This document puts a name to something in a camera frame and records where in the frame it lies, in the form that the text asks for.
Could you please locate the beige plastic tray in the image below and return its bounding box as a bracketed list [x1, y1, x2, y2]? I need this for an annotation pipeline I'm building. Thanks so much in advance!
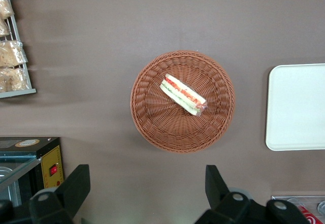
[265, 63, 325, 152]

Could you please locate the red cola bottle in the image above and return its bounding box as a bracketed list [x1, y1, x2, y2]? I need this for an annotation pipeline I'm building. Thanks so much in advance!
[297, 204, 325, 224]

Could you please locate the black food warmer appliance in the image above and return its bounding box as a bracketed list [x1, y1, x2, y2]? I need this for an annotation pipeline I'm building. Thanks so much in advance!
[0, 137, 64, 207]

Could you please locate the clear bag of crackers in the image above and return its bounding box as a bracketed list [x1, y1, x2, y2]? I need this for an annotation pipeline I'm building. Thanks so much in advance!
[0, 67, 30, 93]
[0, 0, 15, 19]
[0, 40, 28, 68]

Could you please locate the clear acrylic bottle rack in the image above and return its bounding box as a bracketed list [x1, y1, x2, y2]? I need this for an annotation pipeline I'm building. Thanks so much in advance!
[271, 196, 325, 224]

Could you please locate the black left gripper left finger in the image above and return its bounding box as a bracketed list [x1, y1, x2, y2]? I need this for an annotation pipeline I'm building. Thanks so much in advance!
[28, 164, 91, 224]

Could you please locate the steel warmer pan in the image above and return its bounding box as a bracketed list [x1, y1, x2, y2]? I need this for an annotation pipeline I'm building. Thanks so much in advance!
[0, 166, 19, 184]

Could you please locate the round brown wicker basket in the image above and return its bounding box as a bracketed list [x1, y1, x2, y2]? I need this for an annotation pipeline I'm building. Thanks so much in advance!
[130, 50, 236, 154]

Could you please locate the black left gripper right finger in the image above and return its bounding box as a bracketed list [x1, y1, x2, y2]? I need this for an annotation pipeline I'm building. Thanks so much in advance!
[194, 165, 311, 224]

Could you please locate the tray of wrapped snacks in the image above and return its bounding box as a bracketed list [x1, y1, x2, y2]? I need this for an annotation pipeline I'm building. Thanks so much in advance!
[0, 0, 37, 99]

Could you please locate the triangle sandwich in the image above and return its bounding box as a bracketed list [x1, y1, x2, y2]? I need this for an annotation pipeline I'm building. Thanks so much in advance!
[159, 73, 208, 117]

